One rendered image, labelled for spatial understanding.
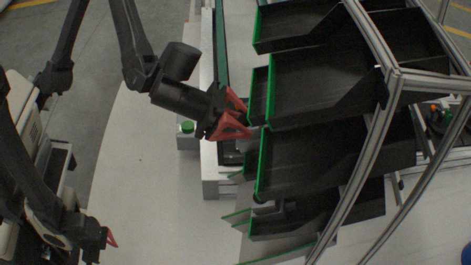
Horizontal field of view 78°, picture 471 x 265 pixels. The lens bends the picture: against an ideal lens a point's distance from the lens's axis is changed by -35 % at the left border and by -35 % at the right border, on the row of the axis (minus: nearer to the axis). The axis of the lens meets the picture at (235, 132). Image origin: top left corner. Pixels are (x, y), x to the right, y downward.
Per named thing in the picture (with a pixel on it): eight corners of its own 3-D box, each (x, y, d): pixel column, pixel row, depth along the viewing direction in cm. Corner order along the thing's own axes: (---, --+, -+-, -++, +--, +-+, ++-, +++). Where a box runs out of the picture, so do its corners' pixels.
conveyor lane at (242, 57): (224, 185, 125) (224, 165, 117) (215, 23, 179) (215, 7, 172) (317, 179, 127) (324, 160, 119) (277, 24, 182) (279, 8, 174)
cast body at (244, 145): (241, 153, 87) (227, 130, 83) (242, 136, 90) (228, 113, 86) (281, 145, 85) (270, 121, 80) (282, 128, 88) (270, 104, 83)
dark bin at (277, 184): (259, 202, 65) (242, 175, 60) (266, 136, 73) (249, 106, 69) (416, 165, 55) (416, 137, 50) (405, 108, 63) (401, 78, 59)
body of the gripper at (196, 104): (223, 81, 83) (188, 68, 81) (218, 121, 77) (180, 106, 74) (208, 102, 88) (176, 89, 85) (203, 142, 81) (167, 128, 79)
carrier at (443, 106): (426, 151, 124) (437, 129, 114) (408, 105, 139) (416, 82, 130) (462, 148, 125) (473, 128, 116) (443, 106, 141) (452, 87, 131)
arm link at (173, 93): (146, 95, 81) (144, 105, 76) (160, 64, 79) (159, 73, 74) (176, 106, 84) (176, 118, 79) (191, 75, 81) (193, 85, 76)
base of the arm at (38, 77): (37, 72, 106) (24, 97, 98) (48, 60, 103) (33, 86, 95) (51, 87, 111) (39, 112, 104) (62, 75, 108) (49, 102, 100)
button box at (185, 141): (177, 150, 127) (175, 136, 123) (178, 100, 141) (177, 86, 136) (200, 150, 128) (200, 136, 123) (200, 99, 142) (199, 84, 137)
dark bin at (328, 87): (272, 133, 53) (248, 90, 48) (275, 64, 61) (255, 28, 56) (450, 97, 43) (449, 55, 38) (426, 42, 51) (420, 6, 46)
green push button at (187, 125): (181, 135, 125) (180, 130, 123) (181, 124, 127) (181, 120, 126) (194, 134, 125) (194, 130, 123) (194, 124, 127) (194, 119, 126)
